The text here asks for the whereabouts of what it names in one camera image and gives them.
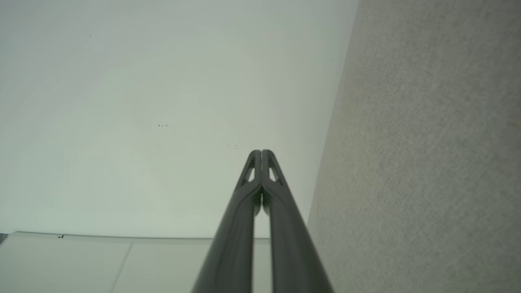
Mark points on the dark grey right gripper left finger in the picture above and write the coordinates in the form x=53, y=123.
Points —
x=236, y=244

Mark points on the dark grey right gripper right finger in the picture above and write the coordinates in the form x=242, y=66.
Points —
x=291, y=244

